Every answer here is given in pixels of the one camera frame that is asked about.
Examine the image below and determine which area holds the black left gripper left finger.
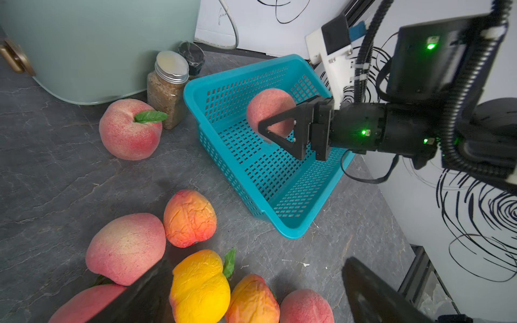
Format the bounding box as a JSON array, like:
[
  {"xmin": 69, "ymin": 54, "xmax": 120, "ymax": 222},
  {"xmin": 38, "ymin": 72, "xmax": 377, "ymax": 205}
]
[{"xmin": 89, "ymin": 259, "xmax": 174, "ymax": 322}]

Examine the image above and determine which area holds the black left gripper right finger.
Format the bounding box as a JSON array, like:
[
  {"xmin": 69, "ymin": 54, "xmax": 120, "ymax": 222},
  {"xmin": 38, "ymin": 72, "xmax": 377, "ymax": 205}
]
[{"xmin": 342, "ymin": 257, "xmax": 431, "ymax": 322}]

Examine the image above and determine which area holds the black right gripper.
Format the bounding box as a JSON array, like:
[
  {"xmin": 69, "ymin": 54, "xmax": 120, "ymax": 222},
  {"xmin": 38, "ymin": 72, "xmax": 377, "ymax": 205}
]
[{"xmin": 258, "ymin": 96, "xmax": 386, "ymax": 161}]

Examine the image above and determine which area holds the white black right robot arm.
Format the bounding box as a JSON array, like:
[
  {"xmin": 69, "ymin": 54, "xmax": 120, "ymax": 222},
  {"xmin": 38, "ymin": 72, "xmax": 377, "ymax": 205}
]
[{"xmin": 255, "ymin": 1, "xmax": 516, "ymax": 192}]

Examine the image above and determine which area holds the teal plastic basket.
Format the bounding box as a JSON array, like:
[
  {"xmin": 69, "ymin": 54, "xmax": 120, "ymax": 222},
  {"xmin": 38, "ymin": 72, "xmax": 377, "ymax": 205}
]
[{"xmin": 183, "ymin": 55, "xmax": 354, "ymax": 240}]

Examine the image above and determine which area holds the yellow peach upper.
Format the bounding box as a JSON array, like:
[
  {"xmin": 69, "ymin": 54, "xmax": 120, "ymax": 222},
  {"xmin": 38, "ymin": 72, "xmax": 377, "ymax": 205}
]
[{"xmin": 169, "ymin": 248, "xmax": 236, "ymax": 322}]

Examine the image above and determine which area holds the yellow peach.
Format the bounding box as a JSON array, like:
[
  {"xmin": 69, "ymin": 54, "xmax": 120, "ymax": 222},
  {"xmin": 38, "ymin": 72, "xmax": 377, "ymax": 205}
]
[
  {"xmin": 49, "ymin": 284, "xmax": 127, "ymax": 322},
  {"xmin": 169, "ymin": 248, "xmax": 236, "ymax": 322}
]

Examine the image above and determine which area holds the yellow peach lower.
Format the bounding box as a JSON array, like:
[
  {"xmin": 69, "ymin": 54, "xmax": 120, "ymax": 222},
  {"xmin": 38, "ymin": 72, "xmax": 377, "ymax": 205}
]
[{"xmin": 49, "ymin": 284, "xmax": 127, "ymax": 322}]

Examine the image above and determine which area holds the pink peach centre pile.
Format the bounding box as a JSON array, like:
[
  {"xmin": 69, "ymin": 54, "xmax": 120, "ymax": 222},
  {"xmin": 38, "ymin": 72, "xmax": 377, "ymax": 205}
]
[{"xmin": 280, "ymin": 289, "xmax": 335, "ymax": 323}]

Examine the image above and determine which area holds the orange wrinkled peach upper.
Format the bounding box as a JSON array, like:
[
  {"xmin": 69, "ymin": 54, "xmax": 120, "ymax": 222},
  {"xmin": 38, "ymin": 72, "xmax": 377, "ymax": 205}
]
[{"xmin": 163, "ymin": 190, "xmax": 217, "ymax": 248}]

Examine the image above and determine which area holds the orange wrinkled peach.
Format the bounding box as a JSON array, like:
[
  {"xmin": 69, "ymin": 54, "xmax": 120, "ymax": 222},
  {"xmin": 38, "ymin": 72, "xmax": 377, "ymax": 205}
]
[
  {"xmin": 163, "ymin": 190, "xmax": 217, "ymax": 248},
  {"xmin": 224, "ymin": 274, "xmax": 280, "ymax": 323}
]

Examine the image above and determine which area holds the orange wrinkled peach lower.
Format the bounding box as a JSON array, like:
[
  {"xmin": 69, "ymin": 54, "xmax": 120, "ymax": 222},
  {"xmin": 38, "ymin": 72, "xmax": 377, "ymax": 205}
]
[{"xmin": 224, "ymin": 274, "xmax": 280, "ymax": 323}]

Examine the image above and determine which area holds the small dark jar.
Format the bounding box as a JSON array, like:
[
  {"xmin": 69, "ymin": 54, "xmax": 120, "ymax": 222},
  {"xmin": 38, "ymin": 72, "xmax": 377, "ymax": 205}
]
[{"xmin": 178, "ymin": 41, "xmax": 205, "ymax": 78}]

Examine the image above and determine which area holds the glass spice jar silver lid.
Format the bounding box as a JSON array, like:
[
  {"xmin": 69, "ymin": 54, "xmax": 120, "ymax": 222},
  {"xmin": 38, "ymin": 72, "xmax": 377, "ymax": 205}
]
[{"xmin": 147, "ymin": 51, "xmax": 189, "ymax": 130}]

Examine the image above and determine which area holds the mint green toaster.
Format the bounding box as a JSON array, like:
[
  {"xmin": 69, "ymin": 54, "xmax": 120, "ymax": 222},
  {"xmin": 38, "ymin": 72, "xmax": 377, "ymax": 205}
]
[{"xmin": 1, "ymin": 1, "xmax": 200, "ymax": 105}]

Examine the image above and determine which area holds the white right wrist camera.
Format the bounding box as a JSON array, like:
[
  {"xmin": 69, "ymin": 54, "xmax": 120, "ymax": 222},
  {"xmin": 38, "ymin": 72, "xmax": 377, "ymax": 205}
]
[{"xmin": 305, "ymin": 13, "xmax": 354, "ymax": 110}]

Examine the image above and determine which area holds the white toaster power cable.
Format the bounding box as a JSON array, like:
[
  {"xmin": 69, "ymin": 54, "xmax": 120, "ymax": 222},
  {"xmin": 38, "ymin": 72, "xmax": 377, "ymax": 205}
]
[{"xmin": 193, "ymin": 0, "xmax": 240, "ymax": 51}]

